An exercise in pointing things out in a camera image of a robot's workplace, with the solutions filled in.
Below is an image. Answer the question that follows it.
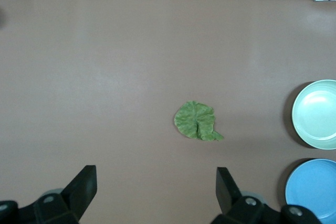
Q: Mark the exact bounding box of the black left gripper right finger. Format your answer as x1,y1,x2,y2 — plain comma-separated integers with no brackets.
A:
211,167,322,224

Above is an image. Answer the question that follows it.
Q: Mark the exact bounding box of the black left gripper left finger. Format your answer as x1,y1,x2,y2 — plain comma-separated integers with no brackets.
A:
0,165,97,224

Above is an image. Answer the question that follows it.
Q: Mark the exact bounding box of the green lettuce leaf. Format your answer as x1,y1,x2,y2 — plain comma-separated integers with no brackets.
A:
174,100,225,142

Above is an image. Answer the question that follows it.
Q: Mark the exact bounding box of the blue plate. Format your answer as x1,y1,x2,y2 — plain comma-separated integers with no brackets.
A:
285,158,336,224

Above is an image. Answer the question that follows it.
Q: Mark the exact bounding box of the light green plate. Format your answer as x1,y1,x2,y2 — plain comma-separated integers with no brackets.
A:
291,79,336,149

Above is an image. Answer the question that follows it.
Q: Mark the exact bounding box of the brown table mat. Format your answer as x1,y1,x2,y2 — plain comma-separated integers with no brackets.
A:
0,0,336,224

